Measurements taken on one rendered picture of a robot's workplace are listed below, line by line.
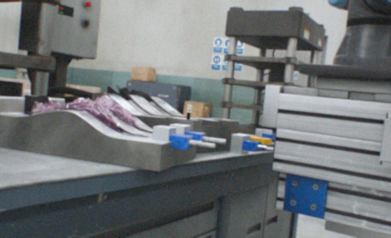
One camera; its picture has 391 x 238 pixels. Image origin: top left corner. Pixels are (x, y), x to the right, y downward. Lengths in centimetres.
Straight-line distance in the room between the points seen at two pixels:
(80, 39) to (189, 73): 679
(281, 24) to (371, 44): 440
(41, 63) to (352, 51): 115
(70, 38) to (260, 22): 364
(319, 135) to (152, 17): 855
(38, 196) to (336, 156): 55
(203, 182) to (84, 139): 40
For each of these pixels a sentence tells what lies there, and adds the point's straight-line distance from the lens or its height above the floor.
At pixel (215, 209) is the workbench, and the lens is 133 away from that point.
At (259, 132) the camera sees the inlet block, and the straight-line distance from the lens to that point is 168.
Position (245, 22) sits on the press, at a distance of 546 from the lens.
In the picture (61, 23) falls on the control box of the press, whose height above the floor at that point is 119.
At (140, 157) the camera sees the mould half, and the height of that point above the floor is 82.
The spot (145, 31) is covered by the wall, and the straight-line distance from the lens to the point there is 942.
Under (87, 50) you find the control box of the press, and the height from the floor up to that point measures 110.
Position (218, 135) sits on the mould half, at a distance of 129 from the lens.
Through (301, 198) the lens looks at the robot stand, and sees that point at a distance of 100.
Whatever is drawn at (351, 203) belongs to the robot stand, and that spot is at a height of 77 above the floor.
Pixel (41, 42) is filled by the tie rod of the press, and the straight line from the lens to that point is 175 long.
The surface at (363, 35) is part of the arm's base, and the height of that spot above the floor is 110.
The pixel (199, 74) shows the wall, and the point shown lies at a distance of 864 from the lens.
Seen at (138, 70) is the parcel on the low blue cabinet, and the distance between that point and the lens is 877.
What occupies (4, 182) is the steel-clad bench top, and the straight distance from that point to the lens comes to 73.
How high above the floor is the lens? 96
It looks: 3 degrees down
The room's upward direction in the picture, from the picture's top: 6 degrees clockwise
